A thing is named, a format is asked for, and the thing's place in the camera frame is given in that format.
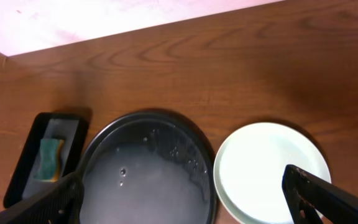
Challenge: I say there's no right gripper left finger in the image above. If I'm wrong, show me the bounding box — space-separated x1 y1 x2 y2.
0 172 85 224

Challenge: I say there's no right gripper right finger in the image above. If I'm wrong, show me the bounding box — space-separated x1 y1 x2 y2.
282 165 358 224

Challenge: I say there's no green sponge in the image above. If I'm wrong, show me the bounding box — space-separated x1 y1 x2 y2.
34 139 65 182

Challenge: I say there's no light green plate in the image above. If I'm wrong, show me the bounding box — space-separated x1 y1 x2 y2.
213 122 331 224
213 173 244 224

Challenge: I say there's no light green plate front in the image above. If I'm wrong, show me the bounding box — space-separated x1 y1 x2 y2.
213 173 244 224

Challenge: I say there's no black rectangular tray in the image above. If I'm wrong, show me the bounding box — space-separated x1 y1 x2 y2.
3 113 89 208

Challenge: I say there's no round black tray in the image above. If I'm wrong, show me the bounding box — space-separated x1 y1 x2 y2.
78 111 217 224

